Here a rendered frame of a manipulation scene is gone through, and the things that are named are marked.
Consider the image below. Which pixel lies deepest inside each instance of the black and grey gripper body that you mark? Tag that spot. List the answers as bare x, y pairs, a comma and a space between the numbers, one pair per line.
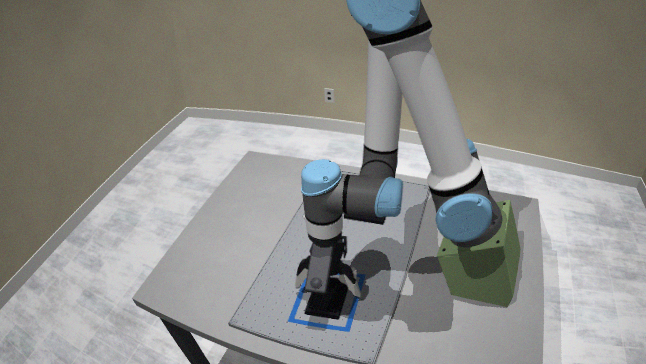
341, 249

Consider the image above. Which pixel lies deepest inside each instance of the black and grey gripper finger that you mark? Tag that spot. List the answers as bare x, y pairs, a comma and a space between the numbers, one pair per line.
347, 277
301, 273

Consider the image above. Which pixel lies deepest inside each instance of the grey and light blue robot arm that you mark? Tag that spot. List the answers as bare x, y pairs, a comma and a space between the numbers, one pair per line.
463, 206

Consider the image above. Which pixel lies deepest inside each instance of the blue tape outline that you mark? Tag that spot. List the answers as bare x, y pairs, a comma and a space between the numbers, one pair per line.
351, 314

